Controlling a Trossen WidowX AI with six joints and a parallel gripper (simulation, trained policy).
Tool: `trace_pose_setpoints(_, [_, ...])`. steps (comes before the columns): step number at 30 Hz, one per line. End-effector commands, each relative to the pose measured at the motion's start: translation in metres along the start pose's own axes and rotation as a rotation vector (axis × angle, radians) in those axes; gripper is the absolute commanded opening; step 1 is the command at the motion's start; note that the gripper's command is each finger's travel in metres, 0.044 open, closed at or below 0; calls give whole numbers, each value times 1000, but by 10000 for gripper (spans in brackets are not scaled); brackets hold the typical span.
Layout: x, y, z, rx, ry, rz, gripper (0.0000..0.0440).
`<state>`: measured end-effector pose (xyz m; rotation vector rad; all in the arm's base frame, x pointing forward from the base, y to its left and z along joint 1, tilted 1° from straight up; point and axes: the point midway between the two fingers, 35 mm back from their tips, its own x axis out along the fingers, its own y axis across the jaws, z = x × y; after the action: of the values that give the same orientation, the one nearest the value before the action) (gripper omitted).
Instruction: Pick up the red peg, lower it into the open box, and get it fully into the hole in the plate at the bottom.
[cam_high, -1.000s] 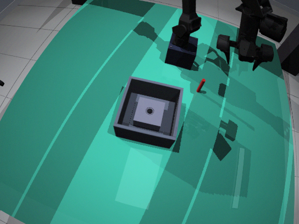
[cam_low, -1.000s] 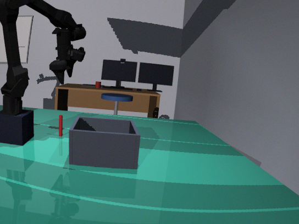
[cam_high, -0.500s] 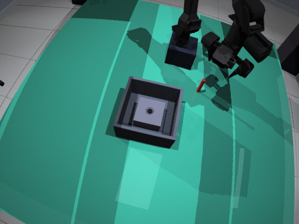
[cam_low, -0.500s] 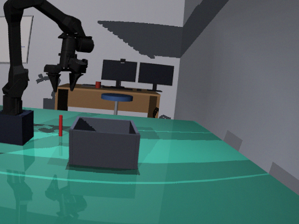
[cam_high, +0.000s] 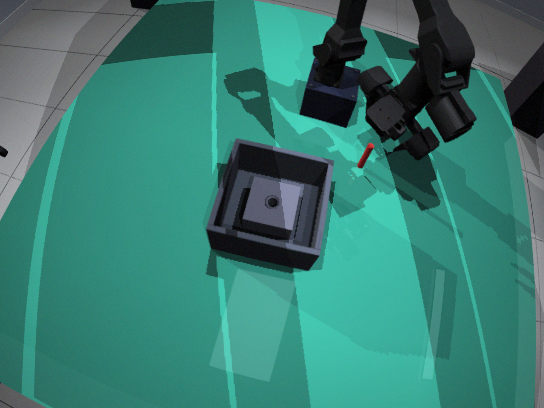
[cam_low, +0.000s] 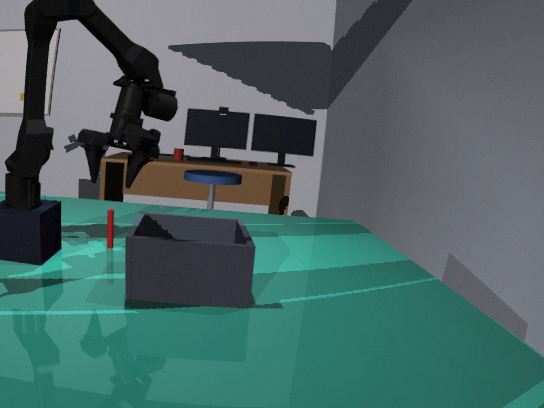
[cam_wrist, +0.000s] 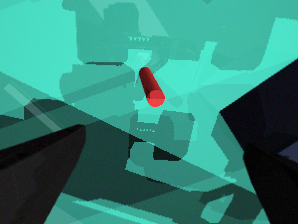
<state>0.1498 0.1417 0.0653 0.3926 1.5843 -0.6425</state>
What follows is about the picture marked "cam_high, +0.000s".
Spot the red peg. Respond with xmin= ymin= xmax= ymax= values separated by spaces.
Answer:
xmin=358 ymin=144 xmax=374 ymax=168

